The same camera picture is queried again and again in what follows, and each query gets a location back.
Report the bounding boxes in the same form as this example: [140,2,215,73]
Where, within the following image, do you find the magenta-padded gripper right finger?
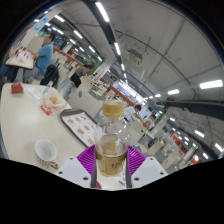
[124,145,169,189]

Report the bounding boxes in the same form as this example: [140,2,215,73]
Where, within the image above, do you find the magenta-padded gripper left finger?
[55,144,99,189]

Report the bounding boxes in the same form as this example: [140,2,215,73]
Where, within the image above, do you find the ceiling air conditioner unit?
[126,48,144,67]

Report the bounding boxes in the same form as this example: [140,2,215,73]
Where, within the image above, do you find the brown food tray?
[59,107,100,150]

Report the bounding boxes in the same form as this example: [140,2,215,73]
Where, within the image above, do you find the small clear water bottle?
[42,80,55,96]

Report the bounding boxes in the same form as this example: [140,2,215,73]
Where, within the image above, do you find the red pouch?
[10,82,25,95]

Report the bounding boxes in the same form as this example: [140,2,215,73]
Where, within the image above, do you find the ceiling strip lights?
[33,1,224,160]

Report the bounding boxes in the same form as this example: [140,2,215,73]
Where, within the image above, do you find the white paper sheet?
[25,85,45,102]

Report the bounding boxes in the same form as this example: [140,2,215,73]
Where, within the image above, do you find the white paper cup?
[34,138,58,167]

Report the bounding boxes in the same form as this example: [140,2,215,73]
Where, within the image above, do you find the flat round red coaster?
[90,181,103,190]

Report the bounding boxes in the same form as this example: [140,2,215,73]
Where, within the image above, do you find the small red packet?
[39,103,54,117]

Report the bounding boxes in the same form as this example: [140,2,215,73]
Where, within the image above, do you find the person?
[69,63,95,89]
[132,103,145,123]
[22,32,57,81]
[0,44,22,83]

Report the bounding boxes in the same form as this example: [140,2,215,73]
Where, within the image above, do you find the white dining table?
[4,45,36,70]

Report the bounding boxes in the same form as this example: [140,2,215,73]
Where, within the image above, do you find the clear bottle with tan cap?
[93,99,131,178]

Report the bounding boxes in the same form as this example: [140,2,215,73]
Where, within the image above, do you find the clear plastic food bag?
[41,92,68,111]

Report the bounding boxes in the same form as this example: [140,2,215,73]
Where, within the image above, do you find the black backpack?
[39,63,61,88]

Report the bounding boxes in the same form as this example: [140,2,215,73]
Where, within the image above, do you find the printed paper tray liner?
[62,111,98,147]

